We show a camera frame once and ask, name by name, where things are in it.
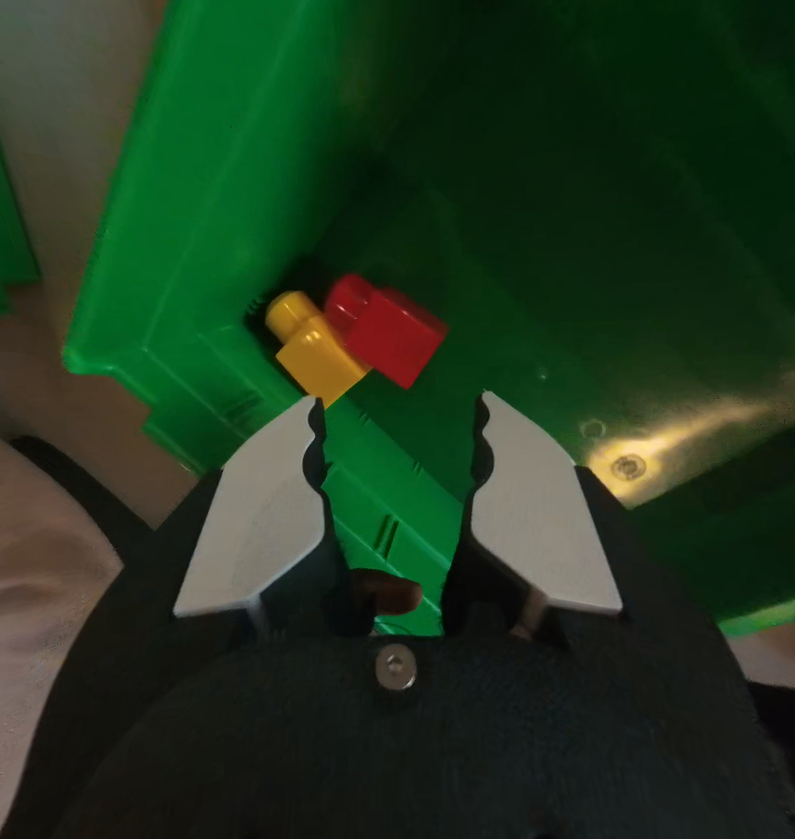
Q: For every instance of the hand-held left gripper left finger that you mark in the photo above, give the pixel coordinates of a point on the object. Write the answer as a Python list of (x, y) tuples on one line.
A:
[(259, 524)]

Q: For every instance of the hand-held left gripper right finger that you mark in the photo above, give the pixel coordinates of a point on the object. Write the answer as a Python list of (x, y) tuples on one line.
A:
[(541, 524)]

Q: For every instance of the yellow mega block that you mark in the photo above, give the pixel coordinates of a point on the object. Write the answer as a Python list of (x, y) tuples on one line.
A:
[(318, 357)]

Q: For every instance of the red mega block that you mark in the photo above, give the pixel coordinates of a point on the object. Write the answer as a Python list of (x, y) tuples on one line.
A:
[(391, 334)]

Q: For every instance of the green plastic bin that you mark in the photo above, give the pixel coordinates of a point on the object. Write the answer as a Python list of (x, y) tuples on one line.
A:
[(568, 196), (1, 249)]

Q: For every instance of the person's left hand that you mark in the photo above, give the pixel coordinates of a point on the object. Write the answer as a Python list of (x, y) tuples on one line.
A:
[(391, 593)]

